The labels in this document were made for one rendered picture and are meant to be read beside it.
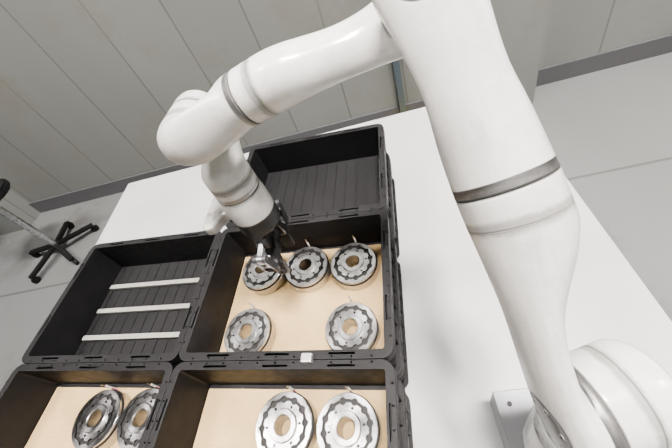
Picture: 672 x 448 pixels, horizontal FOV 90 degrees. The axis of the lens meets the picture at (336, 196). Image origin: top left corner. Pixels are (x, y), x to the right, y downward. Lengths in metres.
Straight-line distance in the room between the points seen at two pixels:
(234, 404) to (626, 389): 0.61
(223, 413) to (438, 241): 0.62
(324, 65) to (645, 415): 0.42
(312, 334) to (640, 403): 0.52
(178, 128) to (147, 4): 1.89
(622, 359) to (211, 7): 2.13
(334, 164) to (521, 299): 0.76
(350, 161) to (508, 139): 0.74
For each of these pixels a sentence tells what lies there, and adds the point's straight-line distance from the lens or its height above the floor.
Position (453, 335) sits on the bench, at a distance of 0.83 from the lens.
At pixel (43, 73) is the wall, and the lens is 2.82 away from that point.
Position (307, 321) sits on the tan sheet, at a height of 0.83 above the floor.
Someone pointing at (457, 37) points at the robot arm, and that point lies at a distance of 0.31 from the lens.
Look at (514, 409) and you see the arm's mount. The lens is 0.72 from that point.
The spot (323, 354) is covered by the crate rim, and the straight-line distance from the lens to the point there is 0.61.
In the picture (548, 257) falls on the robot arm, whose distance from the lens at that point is 0.32.
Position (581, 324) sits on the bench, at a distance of 0.88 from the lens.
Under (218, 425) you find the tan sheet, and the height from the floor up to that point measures 0.83.
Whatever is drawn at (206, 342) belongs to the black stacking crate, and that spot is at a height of 0.88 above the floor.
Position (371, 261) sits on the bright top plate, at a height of 0.86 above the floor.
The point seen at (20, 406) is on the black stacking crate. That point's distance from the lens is 1.05.
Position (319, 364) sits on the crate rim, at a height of 0.93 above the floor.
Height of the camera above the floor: 1.48
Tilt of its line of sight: 45 degrees down
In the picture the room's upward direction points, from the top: 23 degrees counter-clockwise
